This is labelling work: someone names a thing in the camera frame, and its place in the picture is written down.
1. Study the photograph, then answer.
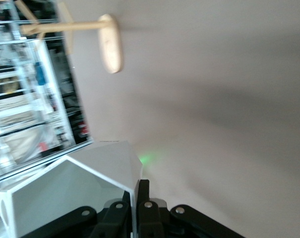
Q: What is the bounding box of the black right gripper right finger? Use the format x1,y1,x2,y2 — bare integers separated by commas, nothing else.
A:
136,179,246,238

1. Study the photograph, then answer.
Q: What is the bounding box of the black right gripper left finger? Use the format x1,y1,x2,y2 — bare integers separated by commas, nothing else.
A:
23,190,132,238

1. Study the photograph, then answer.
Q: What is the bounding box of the white faceted cup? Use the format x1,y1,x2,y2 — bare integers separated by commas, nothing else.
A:
0,140,144,238

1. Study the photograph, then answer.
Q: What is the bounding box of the wooden cup rack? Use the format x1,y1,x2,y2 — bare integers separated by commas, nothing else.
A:
15,0,124,74

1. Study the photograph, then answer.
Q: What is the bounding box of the brown table cover sheet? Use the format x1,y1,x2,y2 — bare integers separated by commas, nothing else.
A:
57,0,300,238

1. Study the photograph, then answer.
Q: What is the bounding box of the blue object on shelf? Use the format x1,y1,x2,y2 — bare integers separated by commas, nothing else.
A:
35,61,47,85

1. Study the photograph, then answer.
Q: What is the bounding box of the white metal shelf frame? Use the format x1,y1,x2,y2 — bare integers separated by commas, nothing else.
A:
0,0,94,185

